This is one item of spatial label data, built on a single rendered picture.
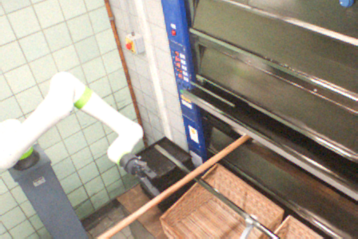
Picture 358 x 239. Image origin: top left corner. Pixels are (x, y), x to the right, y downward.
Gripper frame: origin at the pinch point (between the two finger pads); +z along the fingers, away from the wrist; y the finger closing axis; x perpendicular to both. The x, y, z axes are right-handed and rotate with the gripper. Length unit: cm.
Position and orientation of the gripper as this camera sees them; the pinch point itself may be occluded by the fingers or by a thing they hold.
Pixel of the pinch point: (156, 185)
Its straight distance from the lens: 191.8
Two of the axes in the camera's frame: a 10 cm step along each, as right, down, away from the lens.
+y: 0.8, 7.5, 6.6
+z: 6.8, 4.5, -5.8
